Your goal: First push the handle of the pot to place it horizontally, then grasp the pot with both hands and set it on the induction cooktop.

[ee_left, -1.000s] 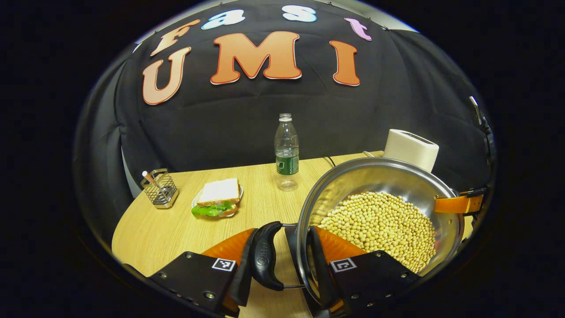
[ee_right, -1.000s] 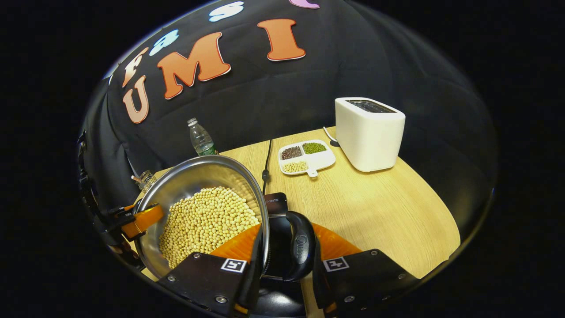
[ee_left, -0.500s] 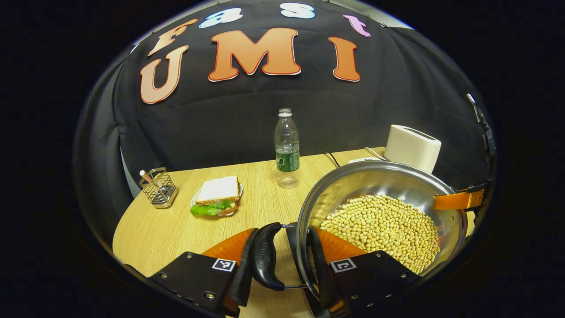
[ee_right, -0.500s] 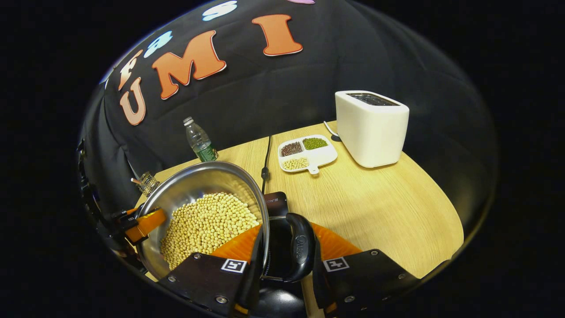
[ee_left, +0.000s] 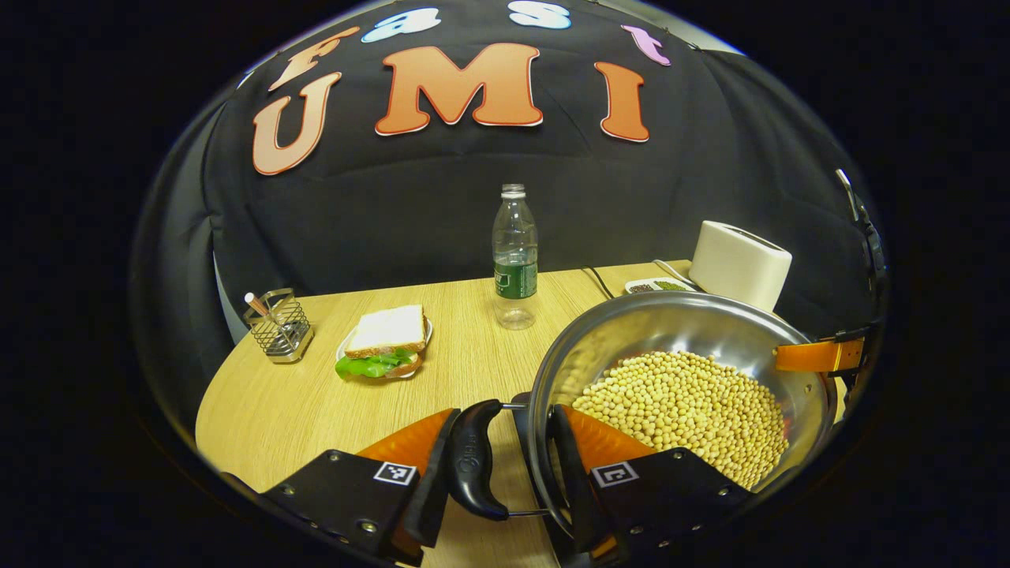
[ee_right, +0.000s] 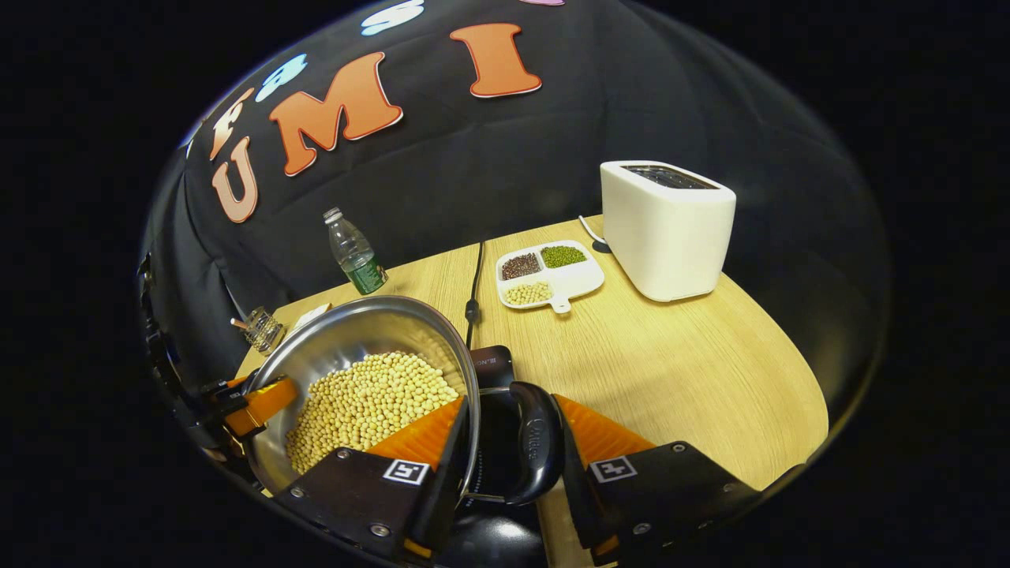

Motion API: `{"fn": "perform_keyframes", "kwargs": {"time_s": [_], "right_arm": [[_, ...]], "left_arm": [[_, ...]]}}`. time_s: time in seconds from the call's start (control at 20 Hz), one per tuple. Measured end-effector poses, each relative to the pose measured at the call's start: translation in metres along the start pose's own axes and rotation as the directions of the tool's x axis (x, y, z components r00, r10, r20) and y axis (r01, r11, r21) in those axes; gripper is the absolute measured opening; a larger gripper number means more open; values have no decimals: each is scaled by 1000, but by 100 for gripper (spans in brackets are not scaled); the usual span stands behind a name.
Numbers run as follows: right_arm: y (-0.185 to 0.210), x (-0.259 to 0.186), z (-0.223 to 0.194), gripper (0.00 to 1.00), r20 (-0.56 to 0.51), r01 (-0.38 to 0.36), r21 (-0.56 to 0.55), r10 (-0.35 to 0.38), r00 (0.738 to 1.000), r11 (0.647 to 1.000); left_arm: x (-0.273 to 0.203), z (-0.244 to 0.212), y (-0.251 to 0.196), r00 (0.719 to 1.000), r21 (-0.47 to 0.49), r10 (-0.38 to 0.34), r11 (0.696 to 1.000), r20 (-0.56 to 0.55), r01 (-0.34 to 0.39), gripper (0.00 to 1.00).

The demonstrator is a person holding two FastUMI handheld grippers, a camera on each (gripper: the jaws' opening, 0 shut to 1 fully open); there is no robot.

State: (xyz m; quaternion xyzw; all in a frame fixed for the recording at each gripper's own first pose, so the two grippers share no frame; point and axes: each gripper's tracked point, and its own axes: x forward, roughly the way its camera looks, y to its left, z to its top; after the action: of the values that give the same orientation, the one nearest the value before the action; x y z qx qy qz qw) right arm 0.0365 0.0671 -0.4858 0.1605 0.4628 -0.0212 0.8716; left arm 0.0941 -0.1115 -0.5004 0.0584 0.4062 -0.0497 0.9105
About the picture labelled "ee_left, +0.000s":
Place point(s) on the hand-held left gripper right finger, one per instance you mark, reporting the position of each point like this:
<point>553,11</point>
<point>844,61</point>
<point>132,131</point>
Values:
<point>671,493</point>

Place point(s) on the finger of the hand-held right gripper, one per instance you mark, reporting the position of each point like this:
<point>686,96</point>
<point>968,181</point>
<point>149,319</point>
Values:
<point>813,356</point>

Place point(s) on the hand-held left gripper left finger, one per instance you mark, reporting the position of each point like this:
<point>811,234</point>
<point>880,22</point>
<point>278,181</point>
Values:
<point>339,497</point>

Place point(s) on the pile of soybeans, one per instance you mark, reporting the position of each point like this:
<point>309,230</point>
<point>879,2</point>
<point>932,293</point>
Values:
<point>686,410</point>

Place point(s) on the white toaster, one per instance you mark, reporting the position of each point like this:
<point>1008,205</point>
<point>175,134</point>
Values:
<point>738,264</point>

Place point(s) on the dark metal stand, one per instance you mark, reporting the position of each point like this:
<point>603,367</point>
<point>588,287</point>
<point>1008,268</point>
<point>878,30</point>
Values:
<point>862,217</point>

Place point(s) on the white seasoning dish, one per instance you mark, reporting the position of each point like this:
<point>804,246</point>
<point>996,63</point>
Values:
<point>659,285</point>

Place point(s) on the sandwich with lettuce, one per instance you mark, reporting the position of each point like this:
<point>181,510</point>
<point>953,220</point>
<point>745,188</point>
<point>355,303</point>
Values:
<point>387,330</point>

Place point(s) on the small white plate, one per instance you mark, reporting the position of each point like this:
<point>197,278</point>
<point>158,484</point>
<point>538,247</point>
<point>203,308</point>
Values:
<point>427,335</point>

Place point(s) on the pink striped straw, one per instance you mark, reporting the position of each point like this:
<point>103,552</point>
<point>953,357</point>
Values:
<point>256,304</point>

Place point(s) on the clear plastic water bottle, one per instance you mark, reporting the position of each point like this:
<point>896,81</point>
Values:
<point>515,252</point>

